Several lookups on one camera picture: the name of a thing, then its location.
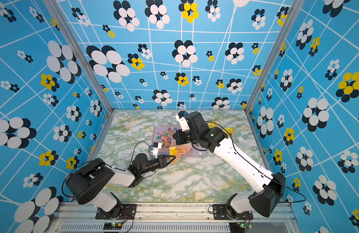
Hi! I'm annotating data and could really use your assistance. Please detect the left green circuit board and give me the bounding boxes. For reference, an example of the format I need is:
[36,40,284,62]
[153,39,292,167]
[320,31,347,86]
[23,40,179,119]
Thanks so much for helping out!
[103,222,123,231]

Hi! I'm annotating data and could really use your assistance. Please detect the green circuit board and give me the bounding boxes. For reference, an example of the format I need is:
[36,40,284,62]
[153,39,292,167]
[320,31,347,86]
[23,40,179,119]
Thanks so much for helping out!
[229,223,249,233]
[103,222,123,231]

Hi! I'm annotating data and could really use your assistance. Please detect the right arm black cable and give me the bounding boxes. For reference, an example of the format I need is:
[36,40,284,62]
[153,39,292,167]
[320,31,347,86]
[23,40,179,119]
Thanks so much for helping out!
[198,120,307,204]

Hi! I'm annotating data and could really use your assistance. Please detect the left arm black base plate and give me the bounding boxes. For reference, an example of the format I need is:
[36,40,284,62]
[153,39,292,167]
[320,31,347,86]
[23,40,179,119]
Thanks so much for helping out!
[95,203,138,220]

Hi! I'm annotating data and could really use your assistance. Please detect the right green circuit board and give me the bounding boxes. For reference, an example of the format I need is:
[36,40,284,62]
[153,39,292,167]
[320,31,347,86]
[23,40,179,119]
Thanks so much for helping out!
[229,223,249,233]

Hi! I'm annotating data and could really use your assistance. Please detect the pile of colourful candies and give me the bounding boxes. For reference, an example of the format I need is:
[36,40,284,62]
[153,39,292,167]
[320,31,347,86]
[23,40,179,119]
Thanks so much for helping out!
[153,128,176,149]

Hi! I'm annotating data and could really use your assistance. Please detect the ziploc bag of candies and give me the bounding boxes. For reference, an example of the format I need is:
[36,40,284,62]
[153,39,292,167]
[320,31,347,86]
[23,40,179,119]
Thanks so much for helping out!
[169,143,192,164]

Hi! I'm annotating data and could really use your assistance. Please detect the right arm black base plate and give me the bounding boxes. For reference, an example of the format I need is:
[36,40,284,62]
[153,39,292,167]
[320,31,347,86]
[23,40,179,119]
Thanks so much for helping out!
[208,204,254,221]

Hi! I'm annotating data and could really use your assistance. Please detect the aluminium front rail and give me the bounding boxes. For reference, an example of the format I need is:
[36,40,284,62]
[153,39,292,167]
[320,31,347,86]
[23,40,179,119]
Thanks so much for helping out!
[48,203,301,233]

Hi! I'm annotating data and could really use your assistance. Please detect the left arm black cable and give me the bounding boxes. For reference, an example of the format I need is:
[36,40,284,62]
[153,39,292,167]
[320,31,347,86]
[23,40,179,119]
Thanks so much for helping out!
[61,141,152,199]

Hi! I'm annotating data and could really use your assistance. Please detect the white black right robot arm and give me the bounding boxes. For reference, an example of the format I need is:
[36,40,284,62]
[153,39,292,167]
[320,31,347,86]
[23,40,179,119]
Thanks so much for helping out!
[173,111,286,219]

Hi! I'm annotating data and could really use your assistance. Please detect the aluminium corner post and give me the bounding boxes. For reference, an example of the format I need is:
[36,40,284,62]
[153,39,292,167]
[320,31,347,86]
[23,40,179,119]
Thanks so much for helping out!
[44,1,113,114]
[244,0,305,115]

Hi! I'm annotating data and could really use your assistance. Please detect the lilac plastic tray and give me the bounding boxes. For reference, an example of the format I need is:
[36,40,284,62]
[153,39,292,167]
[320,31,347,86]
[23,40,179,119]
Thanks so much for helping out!
[152,125,207,157]

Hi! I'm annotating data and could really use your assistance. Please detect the aluminium corner post left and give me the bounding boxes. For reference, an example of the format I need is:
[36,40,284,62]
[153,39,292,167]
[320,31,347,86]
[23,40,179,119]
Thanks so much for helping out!
[44,1,113,114]

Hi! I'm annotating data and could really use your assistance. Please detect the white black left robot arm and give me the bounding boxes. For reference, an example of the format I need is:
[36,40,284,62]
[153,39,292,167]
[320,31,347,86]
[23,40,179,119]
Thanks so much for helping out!
[64,153,176,219]

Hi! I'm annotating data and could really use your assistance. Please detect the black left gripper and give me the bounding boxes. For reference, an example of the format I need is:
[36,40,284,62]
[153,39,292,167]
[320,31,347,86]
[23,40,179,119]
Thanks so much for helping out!
[140,155,176,176]

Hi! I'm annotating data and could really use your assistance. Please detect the ziploc bag with yellow duck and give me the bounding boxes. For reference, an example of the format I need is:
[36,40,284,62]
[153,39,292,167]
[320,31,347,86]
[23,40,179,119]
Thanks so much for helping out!
[226,127,246,142]

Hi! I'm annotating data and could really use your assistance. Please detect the aluminium corner post right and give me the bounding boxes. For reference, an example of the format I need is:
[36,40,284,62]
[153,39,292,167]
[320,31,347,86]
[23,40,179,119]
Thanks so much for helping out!
[244,0,305,115]

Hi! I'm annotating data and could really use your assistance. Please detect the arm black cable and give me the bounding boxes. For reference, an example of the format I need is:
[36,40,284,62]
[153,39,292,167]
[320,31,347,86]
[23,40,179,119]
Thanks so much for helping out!
[198,120,307,204]
[61,141,152,199]

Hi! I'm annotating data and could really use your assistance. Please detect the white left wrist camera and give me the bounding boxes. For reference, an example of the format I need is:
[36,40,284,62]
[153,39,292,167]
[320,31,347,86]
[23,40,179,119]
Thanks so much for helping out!
[150,142,162,159]

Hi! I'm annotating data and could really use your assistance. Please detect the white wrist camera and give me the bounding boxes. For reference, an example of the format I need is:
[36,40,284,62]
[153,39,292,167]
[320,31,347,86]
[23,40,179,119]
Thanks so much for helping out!
[176,111,190,132]
[150,142,162,159]

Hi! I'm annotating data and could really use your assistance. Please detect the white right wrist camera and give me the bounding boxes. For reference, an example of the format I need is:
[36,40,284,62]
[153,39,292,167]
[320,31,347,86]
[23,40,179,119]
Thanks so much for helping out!
[176,111,190,132]

